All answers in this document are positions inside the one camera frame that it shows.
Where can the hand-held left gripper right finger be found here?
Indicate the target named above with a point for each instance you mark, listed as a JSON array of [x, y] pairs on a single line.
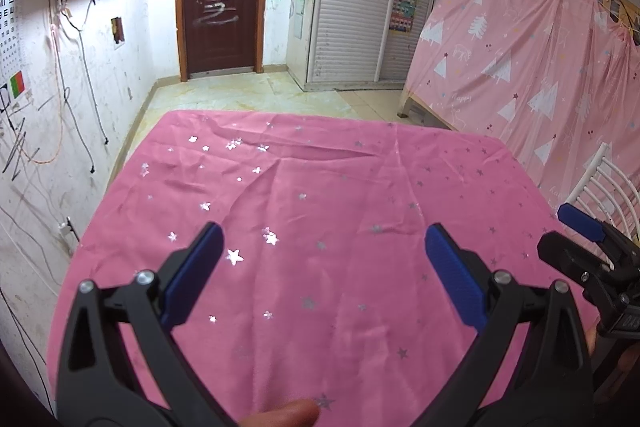
[[455, 282]]

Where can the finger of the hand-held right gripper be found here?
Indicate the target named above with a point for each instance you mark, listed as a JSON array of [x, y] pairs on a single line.
[[570, 254], [582, 222]]

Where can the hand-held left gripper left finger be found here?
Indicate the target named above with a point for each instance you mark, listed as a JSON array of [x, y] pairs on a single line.
[[192, 277]]

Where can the person's left hand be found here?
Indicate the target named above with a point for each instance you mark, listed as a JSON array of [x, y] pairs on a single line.
[[285, 414]]

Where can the white chair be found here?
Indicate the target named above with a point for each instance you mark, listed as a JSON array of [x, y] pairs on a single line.
[[605, 187]]

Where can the pink star-print tablecloth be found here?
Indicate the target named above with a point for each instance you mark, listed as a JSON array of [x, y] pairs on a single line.
[[325, 207]]

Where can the pink tree-print curtain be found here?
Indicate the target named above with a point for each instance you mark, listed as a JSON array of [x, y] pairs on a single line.
[[525, 57]]

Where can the colourful grid poster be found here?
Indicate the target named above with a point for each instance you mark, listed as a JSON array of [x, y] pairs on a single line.
[[406, 2]]

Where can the eye chart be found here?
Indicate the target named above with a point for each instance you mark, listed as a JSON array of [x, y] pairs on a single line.
[[9, 22]]

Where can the white wall power socket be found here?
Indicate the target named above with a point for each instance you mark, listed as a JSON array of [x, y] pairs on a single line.
[[69, 229]]

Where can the wall outlet box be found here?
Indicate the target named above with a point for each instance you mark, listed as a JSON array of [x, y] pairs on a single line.
[[118, 30]]

